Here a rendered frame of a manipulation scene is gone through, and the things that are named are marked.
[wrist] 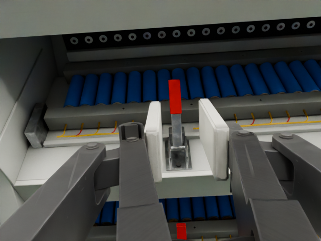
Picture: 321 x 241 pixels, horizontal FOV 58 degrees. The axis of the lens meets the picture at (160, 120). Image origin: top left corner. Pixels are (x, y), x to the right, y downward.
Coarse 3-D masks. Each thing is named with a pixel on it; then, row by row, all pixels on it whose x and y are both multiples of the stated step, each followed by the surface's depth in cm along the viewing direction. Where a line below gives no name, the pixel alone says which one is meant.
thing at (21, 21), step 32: (0, 0) 24; (32, 0) 24; (64, 0) 24; (96, 0) 24; (128, 0) 24; (160, 0) 24; (192, 0) 25; (224, 0) 25; (256, 0) 25; (288, 0) 25; (320, 0) 25; (0, 32) 26; (32, 32) 26; (64, 32) 26
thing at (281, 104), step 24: (240, 96) 35; (264, 96) 35; (288, 96) 35; (312, 96) 34; (48, 120) 35; (72, 120) 35; (96, 120) 35; (120, 120) 35; (144, 120) 35; (168, 120) 35; (192, 120) 35; (288, 120) 34
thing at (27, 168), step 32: (32, 96) 36; (64, 96) 41; (32, 128) 33; (96, 128) 36; (192, 128) 35; (256, 128) 35; (0, 160) 29; (32, 160) 33; (64, 160) 33; (192, 160) 32; (32, 192) 32; (160, 192) 33; (192, 192) 33; (224, 192) 33
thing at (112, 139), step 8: (264, 128) 34; (272, 128) 34; (280, 128) 33; (288, 128) 33; (296, 128) 33; (304, 128) 33; (312, 128) 33; (320, 128) 33; (168, 136) 34; (192, 136) 34; (48, 144) 34; (56, 144) 34; (64, 144) 34; (72, 144) 34; (80, 144) 34
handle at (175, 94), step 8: (168, 80) 29; (176, 80) 29; (176, 88) 29; (176, 96) 29; (176, 104) 30; (176, 112) 30; (176, 120) 30; (176, 128) 30; (176, 136) 30; (176, 144) 31
